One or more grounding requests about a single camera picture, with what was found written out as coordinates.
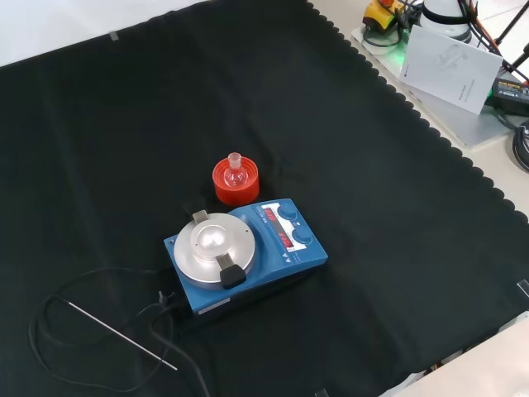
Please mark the clear glass round-bottom flask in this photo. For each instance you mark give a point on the clear glass round-bottom flask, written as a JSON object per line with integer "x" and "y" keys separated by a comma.
{"x": 235, "y": 175}

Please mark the orange round flask stand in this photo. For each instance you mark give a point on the orange round flask stand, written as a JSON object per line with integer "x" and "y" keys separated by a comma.
{"x": 237, "y": 195}

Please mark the heater with blue base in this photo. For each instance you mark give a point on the heater with blue base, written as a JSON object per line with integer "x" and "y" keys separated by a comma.
{"x": 297, "y": 252}

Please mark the black bench cloth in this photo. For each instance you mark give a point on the black bench cloth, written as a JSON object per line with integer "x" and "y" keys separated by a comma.
{"x": 124, "y": 165}

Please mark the thin metal probe rod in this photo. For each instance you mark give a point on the thin metal probe rod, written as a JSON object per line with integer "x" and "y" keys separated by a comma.
{"x": 124, "y": 336}

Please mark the clear cloth clip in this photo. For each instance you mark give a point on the clear cloth clip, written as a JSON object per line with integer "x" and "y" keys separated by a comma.
{"x": 321, "y": 393}
{"x": 113, "y": 36}
{"x": 523, "y": 288}

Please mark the yellow stop button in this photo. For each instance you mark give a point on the yellow stop button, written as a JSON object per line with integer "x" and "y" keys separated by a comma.
{"x": 378, "y": 15}

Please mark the white paper booklet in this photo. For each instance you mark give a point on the white paper booklet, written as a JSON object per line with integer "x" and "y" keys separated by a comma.
{"x": 450, "y": 68}

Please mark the black power adapter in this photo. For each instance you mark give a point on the black power adapter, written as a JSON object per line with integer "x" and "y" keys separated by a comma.
{"x": 512, "y": 93}

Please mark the black tripod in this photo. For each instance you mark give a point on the black tripod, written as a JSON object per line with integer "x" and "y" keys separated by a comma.
{"x": 510, "y": 25}

